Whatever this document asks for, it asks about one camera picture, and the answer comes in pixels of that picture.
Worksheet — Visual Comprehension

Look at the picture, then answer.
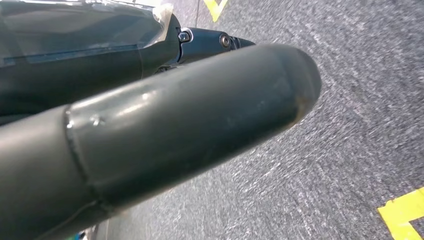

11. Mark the yellow floor tape square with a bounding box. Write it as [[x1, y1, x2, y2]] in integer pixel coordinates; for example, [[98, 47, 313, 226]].
[[377, 187, 424, 240]]

